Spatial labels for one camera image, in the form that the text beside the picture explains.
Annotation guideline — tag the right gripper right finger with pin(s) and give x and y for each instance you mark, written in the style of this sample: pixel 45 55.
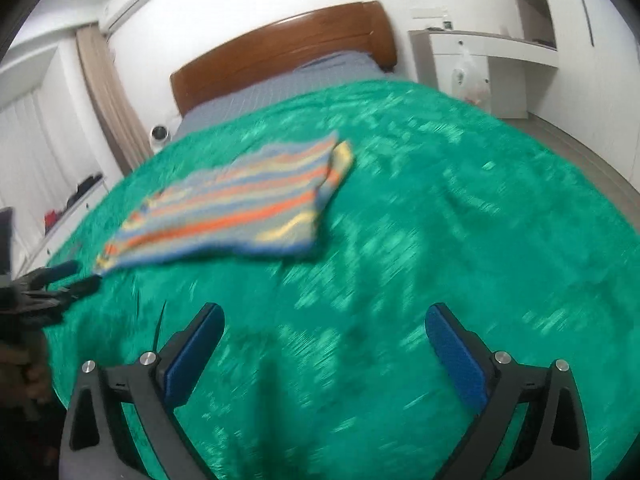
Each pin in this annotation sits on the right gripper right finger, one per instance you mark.
pixel 553 440

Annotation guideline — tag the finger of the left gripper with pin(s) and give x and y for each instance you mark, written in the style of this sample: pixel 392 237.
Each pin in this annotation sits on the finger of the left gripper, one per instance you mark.
pixel 42 277
pixel 63 297

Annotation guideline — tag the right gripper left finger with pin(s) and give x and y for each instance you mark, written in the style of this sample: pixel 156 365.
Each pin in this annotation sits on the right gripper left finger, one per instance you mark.
pixel 97 442

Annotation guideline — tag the striped knit sweater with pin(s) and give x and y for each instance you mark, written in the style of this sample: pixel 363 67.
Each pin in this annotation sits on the striped knit sweater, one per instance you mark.
pixel 266 204

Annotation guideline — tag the red clothes on cabinet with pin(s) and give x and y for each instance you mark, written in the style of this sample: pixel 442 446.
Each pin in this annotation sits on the red clothes on cabinet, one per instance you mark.
pixel 51 219

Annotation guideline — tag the black clothes on cabinet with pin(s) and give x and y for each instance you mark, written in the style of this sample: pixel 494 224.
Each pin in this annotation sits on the black clothes on cabinet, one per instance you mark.
pixel 83 188

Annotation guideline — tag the left hand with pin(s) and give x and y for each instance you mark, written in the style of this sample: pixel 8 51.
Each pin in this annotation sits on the left hand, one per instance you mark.
pixel 26 373

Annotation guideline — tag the white low drawer cabinet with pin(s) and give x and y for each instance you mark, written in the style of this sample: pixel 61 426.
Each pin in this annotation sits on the white low drawer cabinet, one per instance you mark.
pixel 64 228

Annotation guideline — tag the white window blinds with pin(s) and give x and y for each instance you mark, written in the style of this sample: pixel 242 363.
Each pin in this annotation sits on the white window blinds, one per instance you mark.
pixel 33 181

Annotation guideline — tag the beige curtain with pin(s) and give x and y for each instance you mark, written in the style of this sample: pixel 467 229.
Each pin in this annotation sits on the beige curtain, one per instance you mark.
pixel 120 123

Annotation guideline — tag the green floral bedspread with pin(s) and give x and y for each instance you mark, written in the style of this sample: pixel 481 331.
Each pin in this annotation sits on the green floral bedspread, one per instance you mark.
pixel 324 370

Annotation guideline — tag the white air conditioner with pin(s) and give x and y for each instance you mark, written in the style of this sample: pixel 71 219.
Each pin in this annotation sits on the white air conditioner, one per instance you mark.
pixel 116 12

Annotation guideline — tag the grey blue bed sheet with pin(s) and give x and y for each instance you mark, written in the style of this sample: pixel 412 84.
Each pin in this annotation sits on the grey blue bed sheet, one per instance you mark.
pixel 330 71

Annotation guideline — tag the white plastic bag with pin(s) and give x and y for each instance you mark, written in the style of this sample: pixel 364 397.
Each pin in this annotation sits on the white plastic bag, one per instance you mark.
pixel 470 80

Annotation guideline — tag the white desk shelf unit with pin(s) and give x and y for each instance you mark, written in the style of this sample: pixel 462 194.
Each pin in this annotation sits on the white desk shelf unit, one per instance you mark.
pixel 436 51

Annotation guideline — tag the wooden headboard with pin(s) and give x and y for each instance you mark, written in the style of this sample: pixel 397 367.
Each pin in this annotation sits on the wooden headboard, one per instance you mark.
pixel 282 46

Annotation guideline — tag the white round camera device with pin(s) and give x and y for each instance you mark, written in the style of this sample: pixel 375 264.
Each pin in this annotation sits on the white round camera device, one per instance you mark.
pixel 159 138

